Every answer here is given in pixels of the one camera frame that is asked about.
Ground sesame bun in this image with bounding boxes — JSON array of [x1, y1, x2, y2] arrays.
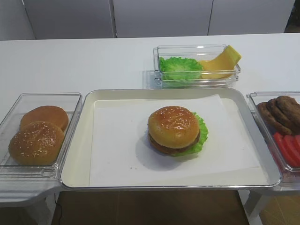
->
[[8, 121, 64, 166], [148, 106, 200, 149]]

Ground clear lettuce cheese container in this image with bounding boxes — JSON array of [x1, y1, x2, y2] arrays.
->
[[153, 44, 241, 88]]

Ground yellow cheese slice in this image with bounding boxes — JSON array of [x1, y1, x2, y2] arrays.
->
[[199, 45, 241, 79]]

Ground brown burger patty on tray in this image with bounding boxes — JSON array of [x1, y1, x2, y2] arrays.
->
[[147, 132, 201, 154]]

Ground silver metal tray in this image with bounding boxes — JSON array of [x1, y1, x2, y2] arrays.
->
[[61, 88, 281, 189]]

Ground green lettuce in container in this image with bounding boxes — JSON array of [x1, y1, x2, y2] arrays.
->
[[159, 57, 203, 80]]

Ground white paper sheet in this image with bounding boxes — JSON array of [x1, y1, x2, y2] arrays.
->
[[90, 95, 264, 187]]

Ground green lettuce leaf on tray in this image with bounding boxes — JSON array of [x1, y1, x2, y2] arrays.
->
[[171, 112, 209, 157]]

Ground plain bun bottom half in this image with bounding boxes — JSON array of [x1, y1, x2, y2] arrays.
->
[[20, 105, 69, 132]]

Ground sesame bun top front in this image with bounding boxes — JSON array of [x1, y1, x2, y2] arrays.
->
[[8, 121, 64, 166]]

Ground clear left bun container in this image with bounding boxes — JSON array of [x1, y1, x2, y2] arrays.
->
[[0, 93, 83, 182]]

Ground clear right patty container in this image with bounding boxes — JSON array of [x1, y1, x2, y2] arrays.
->
[[247, 91, 300, 183]]

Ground brown patty stack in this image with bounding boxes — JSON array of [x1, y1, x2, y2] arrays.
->
[[257, 96, 300, 135]]

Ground red tomato slices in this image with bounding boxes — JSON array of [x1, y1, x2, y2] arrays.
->
[[273, 132, 300, 168]]

